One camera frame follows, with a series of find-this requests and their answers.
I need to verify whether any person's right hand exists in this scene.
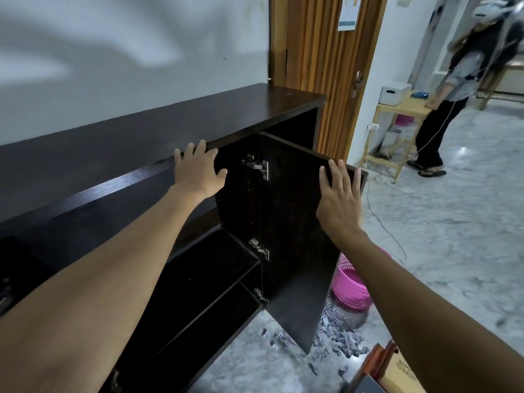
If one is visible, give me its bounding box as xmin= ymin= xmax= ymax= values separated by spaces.
xmin=315 ymin=158 xmax=367 ymax=247

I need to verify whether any person's left hand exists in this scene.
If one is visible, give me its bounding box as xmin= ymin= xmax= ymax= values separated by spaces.
xmin=170 ymin=139 xmax=228 ymax=206

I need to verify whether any dark wooden cabinet door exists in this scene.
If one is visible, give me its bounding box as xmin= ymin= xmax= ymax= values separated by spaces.
xmin=257 ymin=131 xmax=369 ymax=356

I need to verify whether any dark wooden cabinet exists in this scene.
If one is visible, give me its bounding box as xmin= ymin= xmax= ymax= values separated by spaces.
xmin=0 ymin=82 xmax=328 ymax=393

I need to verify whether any brown and red Skechers shoebox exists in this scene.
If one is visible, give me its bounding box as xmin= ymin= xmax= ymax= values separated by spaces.
xmin=378 ymin=350 xmax=428 ymax=393

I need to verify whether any person's left forearm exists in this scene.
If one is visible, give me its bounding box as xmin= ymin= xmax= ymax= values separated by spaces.
xmin=0 ymin=186 xmax=204 ymax=393

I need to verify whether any person's right forearm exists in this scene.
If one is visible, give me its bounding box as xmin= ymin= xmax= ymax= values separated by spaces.
xmin=329 ymin=233 xmax=524 ymax=393

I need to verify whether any white storage box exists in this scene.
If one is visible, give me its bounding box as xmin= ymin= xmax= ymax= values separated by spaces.
xmin=378 ymin=82 xmax=412 ymax=107

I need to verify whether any pink plastic basket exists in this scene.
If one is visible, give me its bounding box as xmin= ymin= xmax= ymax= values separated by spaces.
xmin=330 ymin=247 xmax=392 ymax=311

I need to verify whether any light wooden table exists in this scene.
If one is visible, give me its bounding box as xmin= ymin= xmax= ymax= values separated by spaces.
xmin=360 ymin=96 xmax=434 ymax=181

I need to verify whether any brown wooden room door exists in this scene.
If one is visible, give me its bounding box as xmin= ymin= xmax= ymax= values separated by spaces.
xmin=269 ymin=0 xmax=390 ymax=162

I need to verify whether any white paper notice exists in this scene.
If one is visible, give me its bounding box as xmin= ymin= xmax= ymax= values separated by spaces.
xmin=337 ymin=0 xmax=362 ymax=32

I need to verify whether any wooden bench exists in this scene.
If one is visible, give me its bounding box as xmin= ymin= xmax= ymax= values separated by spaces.
xmin=477 ymin=63 xmax=524 ymax=111

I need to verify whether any white headset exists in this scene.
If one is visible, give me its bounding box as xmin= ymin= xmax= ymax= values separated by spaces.
xmin=471 ymin=0 xmax=517 ymax=24

